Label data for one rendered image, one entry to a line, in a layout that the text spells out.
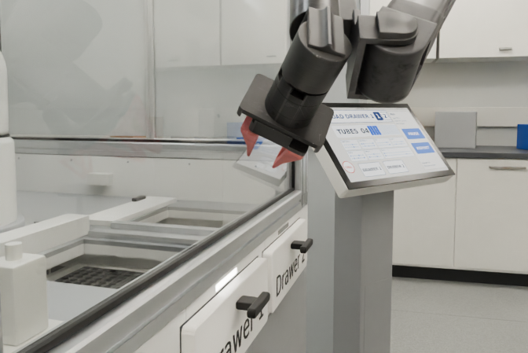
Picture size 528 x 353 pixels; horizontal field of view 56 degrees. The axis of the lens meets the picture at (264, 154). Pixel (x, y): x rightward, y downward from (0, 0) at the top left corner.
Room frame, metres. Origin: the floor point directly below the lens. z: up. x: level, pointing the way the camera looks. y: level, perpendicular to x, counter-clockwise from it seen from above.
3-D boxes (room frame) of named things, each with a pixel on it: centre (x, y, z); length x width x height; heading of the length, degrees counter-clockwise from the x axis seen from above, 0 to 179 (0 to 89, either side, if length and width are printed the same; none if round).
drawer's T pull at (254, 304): (0.67, 0.02, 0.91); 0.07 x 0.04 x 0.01; 163
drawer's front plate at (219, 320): (0.68, 0.04, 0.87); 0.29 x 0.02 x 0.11; 163
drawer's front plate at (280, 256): (0.98, -0.05, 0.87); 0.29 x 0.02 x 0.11; 163
